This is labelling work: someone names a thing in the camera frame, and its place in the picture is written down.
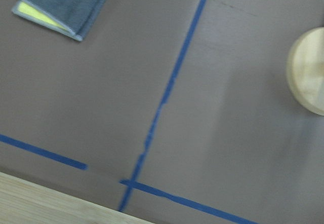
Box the grey folded cloth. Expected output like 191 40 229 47
15 0 117 42

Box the wooden mug tree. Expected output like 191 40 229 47
286 27 323 116

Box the yellow sponge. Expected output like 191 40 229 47
12 1 71 36

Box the wooden cutting board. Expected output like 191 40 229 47
1 173 148 224

